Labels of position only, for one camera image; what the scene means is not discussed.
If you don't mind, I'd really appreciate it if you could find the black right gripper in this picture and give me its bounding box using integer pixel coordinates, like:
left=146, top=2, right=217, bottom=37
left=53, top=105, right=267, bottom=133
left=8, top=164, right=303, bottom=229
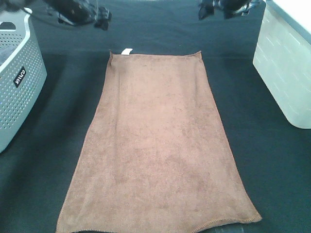
left=198, top=0, right=261, bottom=20

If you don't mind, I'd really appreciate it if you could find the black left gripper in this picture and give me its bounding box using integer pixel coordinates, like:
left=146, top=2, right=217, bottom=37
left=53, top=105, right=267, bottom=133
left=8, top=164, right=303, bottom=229
left=45, top=0, right=112, bottom=31

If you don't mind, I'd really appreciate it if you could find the brown towel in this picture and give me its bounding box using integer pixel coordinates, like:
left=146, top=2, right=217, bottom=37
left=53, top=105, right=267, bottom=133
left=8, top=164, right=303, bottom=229
left=56, top=52, right=261, bottom=233

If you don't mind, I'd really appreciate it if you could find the white towel label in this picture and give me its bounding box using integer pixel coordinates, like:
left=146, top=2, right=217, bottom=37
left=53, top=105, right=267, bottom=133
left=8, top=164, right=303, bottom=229
left=121, top=48, right=133, bottom=55

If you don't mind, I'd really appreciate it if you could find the white plastic basket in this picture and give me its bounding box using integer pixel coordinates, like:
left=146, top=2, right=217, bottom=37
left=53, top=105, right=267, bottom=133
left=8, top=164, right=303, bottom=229
left=253, top=0, right=311, bottom=129

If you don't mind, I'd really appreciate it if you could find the grey perforated laundry basket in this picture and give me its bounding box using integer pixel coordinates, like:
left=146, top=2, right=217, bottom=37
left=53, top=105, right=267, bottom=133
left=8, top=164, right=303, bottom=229
left=0, top=8, right=47, bottom=151

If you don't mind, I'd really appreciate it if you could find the black table cloth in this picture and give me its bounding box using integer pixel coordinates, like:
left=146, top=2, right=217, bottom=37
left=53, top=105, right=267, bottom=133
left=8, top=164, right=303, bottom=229
left=0, top=0, right=311, bottom=233

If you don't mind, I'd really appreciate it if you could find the clear tape strip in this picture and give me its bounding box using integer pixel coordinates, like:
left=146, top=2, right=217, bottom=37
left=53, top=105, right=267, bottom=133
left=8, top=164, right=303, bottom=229
left=214, top=226, right=244, bottom=233

